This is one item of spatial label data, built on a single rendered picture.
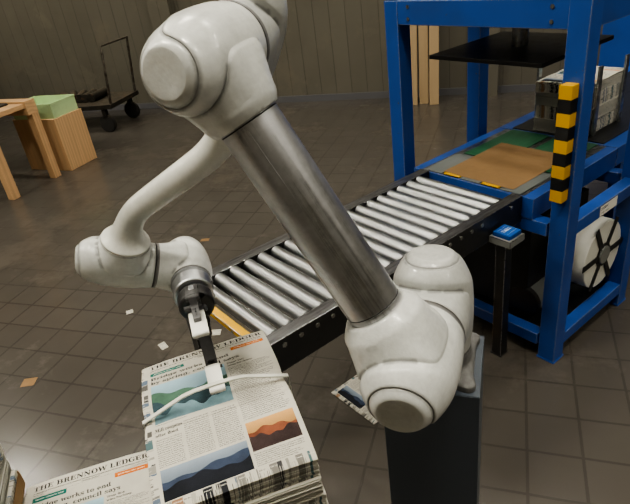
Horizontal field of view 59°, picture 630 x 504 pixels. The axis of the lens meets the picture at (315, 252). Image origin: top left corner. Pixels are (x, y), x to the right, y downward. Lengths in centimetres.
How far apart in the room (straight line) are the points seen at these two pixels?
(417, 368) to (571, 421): 172
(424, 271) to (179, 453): 55
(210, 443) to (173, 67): 65
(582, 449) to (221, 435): 170
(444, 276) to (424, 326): 16
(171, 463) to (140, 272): 41
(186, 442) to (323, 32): 651
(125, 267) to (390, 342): 60
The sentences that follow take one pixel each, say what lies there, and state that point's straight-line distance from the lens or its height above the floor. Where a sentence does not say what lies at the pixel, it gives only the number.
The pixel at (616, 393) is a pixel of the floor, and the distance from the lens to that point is 276.
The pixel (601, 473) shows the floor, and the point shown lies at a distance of 244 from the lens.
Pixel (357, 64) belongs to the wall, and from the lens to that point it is 724.
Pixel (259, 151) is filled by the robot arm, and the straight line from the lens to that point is 84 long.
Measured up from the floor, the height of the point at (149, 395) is 107.
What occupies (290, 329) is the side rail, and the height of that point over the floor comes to 80.
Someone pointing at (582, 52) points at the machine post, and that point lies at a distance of 222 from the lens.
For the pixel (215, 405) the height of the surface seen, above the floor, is 108.
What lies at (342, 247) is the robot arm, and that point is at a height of 141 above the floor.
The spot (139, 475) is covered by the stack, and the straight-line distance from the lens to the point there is 142.
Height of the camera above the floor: 183
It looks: 29 degrees down
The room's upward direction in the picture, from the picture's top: 8 degrees counter-clockwise
